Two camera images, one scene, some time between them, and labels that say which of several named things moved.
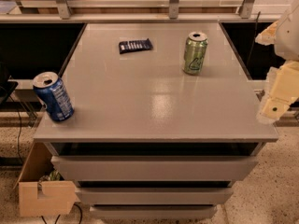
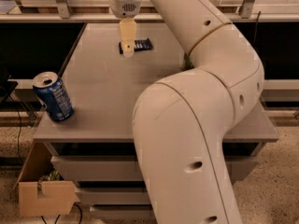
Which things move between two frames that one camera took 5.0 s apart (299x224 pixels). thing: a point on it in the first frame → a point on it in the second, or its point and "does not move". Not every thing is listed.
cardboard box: x=37 y=198 does not move
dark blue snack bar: x=133 y=46 does not move
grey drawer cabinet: x=165 y=121 does not move
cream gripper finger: x=283 y=82 → x=128 y=29
